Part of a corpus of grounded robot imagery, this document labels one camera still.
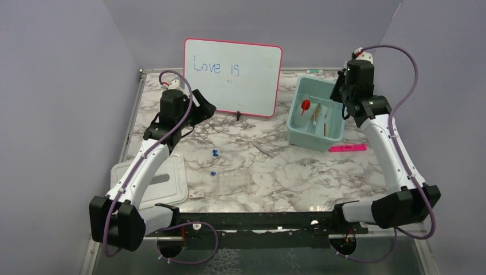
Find red capped squeeze bottle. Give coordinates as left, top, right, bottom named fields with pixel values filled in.
left=301, top=99, right=311, bottom=116

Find metal crucible tongs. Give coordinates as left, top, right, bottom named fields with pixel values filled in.
left=308, top=114, right=317, bottom=134

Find small clear glass flask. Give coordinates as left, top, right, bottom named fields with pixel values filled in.
left=293, top=114, right=308, bottom=128

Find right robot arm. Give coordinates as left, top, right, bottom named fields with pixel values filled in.
left=330, top=60, right=441, bottom=233

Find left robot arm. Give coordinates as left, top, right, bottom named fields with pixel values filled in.
left=89, top=89, right=216, bottom=252

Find teal plastic bin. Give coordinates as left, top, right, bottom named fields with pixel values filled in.
left=287, top=76, right=345, bottom=152

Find pink framed whiteboard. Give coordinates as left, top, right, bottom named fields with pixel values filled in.
left=183, top=38, right=283, bottom=117

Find pink highlighter marker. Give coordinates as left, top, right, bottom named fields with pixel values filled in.
left=328, top=143, right=367, bottom=153

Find clear plastic test tube rack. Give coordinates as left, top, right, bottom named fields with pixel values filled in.
left=217, top=173, right=251, bottom=195

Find small white label card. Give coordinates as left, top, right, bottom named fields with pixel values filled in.
left=189, top=189, right=205, bottom=199

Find white plastic container lid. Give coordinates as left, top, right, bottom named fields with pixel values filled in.
left=118, top=150, right=189, bottom=210

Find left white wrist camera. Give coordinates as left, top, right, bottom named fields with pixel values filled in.
left=165, top=78, right=186, bottom=92

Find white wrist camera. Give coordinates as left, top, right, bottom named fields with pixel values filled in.
left=165, top=78, right=186, bottom=92
left=351, top=48, right=374, bottom=64

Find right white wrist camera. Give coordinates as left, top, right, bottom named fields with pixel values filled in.
left=351, top=48, right=374, bottom=64

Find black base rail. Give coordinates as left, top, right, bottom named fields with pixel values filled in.
left=150, top=211, right=368, bottom=250

